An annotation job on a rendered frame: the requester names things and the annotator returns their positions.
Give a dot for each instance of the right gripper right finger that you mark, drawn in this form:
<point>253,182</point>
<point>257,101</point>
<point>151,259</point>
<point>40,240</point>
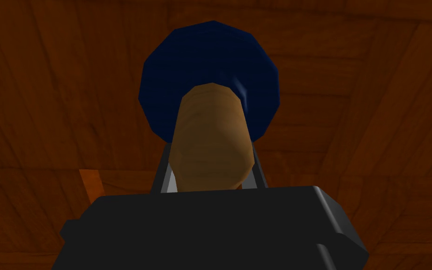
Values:
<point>257,173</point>

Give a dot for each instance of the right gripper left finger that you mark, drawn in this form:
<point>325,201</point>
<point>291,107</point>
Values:
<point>164,177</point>

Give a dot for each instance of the blue and brown door knob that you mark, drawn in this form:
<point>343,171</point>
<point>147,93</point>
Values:
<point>210,93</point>

